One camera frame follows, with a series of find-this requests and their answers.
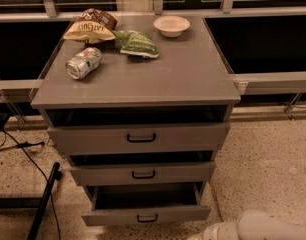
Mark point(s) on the grey top drawer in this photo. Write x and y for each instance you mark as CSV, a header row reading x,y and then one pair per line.
x,y
91,140

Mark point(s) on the black stand leg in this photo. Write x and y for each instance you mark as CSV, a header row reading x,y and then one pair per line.
x,y
55,174

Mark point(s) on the silver soda can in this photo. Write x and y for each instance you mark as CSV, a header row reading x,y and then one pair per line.
x,y
80,65

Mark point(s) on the grey drawer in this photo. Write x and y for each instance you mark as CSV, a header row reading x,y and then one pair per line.
x,y
152,173
91,140
145,204

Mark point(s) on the grey bottom drawer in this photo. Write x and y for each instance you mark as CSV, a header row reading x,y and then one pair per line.
x,y
145,204

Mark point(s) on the white bowl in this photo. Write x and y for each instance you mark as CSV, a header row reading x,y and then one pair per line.
x,y
171,26

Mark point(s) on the metal railing frame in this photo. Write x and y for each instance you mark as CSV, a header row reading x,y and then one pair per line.
x,y
264,41

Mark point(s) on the grey drawer cabinet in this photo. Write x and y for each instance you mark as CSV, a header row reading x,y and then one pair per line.
x,y
188,83

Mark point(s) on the grey middle drawer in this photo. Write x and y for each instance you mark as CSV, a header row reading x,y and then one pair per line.
x,y
152,173

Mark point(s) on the green snack bag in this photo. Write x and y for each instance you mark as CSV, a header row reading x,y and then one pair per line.
x,y
136,44

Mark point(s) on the brown chip bag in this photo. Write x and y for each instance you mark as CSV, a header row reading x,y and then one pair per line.
x,y
92,26

